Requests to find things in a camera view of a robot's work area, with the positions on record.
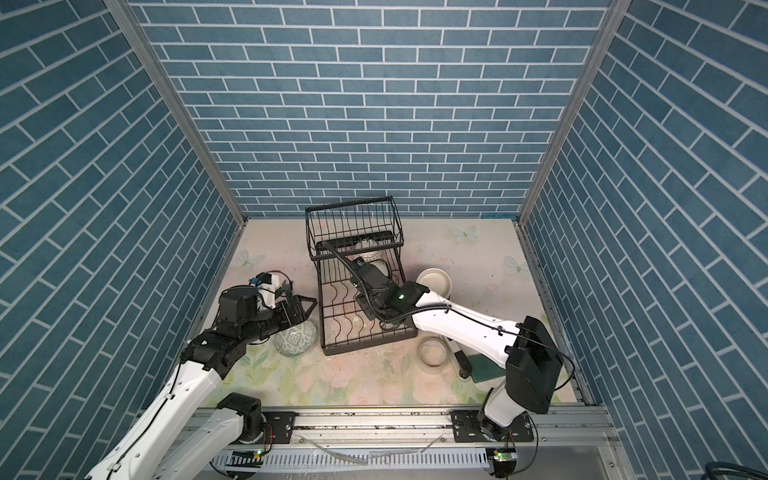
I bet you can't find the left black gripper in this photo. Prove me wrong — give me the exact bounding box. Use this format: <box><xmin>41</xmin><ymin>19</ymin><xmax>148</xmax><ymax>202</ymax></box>
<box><xmin>240</xmin><ymin>294</ymin><xmax>319</xmax><ymax>347</ymax></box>

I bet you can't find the cream ceramic bowl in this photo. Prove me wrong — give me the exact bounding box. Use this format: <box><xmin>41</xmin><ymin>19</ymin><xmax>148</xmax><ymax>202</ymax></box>
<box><xmin>370</xmin><ymin>259</ymin><xmax>391</xmax><ymax>278</ymax></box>

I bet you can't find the green rimmed striped bowl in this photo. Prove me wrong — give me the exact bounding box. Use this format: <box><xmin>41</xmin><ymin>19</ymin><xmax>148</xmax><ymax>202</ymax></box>
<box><xmin>274</xmin><ymin>320</ymin><xmax>318</xmax><ymax>358</ymax></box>

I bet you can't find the plain white ceramic bowl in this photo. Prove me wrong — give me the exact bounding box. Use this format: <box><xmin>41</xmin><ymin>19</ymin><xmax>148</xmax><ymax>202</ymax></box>
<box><xmin>416</xmin><ymin>267</ymin><xmax>453</xmax><ymax>299</ymax></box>

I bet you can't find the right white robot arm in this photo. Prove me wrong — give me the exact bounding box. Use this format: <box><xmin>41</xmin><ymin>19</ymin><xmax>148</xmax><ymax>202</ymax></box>
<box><xmin>340</xmin><ymin>257</ymin><xmax>567</xmax><ymax>441</ymax></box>

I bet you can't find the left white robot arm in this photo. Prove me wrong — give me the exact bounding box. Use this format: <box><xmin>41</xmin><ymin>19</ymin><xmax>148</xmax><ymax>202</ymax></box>
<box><xmin>86</xmin><ymin>271</ymin><xmax>318</xmax><ymax>479</ymax></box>

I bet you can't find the green sponge pad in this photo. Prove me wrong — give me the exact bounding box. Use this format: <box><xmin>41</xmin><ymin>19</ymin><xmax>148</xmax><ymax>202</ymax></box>
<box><xmin>467</xmin><ymin>354</ymin><xmax>505</xmax><ymax>383</ymax></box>

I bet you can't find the left controller board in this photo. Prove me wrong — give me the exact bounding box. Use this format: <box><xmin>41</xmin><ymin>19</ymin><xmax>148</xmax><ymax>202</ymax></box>
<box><xmin>225</xmin><ymin>450</ymin><xmax>265</xmax><ymax>470</ymax></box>

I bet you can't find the controller board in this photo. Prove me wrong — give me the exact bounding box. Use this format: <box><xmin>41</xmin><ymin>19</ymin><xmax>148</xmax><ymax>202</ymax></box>
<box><xmin>225</xmin><ymin>450</ymin><xmax>265</xmax><ymax>470</ymax></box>
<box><xmin>485</xmin><ymin>447</ymin><xmax>519</xmax><ymax>479</ymax></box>

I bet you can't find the right controller board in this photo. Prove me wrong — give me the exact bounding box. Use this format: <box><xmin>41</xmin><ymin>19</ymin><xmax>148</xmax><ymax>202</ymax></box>
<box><xmin>485</xmin><ymin>447</ymin><xmax>519</xmax><ymax>479</ymax></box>

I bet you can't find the black wire dish rack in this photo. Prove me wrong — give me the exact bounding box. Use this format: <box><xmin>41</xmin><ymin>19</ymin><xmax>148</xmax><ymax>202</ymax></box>
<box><xmin>305</xmin><ymin>196</ymin><xmax>418</xmax><ymax>356</ymax></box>

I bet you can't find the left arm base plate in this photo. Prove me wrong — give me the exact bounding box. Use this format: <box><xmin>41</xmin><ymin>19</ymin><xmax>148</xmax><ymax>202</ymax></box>
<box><xmin>262</xmin><ymin>411</ymin><xmax>297</xmax><ymax>447</ymax></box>

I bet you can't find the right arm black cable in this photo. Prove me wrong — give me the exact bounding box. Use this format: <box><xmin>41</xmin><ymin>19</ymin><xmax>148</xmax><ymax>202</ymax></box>
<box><xmin>319</xmin><ymin>239</ymin><xmax>577</xmax><ymax>391</ymax></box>

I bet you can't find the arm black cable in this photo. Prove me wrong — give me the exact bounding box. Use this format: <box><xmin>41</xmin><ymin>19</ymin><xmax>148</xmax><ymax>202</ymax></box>
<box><xmin>107</xmin><ymin>269</ymin><xmax>301</xmax><ymax>480</ymax></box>
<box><xmin>319</xmin><ymin>239</ymin><xmax>577</xmax><ymax>391</ymax></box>

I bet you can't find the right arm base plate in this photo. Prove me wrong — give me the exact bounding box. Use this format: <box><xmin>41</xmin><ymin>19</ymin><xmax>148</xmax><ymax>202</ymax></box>
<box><xmin>449</xmin><ymin>409</ymin><xmax>535</xmax><ymax>443</ymax></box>

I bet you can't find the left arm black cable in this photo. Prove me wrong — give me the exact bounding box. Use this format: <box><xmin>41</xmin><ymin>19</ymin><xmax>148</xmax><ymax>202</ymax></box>
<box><xmin>107</xmin><ymin>269</ymin><xmax>301</xmax><ymax>480</ymax></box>

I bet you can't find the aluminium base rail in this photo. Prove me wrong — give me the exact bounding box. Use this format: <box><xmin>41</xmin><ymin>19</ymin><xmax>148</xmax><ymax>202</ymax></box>
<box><xmin>210</xmin><ymin>403</ymin><xmax>619</xmax><ymax>470</ymax></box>

